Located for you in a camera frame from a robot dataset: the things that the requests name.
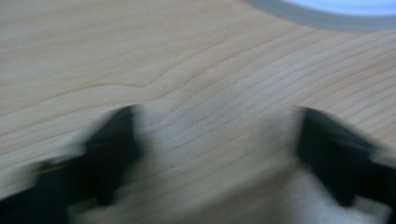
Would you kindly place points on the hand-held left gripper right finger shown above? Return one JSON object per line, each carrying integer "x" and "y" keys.
{"x": 336, "y": 155}

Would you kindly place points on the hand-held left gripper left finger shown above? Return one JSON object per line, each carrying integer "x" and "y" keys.
{"x": 109, "y": 155}

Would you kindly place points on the white round plate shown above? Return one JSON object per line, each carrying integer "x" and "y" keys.
{"x": 336, "y": 12}

